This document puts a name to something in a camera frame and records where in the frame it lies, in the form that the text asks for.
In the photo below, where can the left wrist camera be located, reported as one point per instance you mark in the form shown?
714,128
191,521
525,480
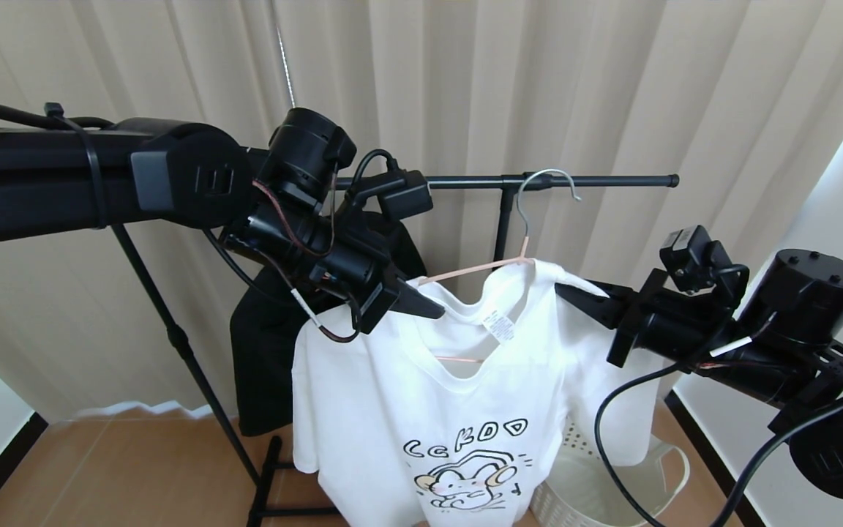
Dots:
403,194

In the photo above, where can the white garment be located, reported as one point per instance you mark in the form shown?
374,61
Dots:
429,424

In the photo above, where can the black clothes rack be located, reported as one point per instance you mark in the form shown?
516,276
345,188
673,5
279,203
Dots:
590,180

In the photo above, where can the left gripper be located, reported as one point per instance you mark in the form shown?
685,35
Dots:
352,267

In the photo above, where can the beige curtain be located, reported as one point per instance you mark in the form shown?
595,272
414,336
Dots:
612,88

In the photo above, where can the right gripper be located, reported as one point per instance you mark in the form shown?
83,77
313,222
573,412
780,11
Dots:
656,322

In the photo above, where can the pink clothes hanger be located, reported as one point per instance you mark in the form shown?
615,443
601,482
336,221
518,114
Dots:
520,219

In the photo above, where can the black shorts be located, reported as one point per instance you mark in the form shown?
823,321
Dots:
268,366

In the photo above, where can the white laundry basket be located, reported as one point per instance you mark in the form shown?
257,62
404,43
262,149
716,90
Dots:
612,490

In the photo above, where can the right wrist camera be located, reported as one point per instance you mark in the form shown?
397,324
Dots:
692,252

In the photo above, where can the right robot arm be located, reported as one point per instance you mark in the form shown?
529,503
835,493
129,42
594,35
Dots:
806,322

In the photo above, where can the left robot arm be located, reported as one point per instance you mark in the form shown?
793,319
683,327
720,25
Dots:
99,176

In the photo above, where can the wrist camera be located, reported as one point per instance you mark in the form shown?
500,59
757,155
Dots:
403,194
692,252

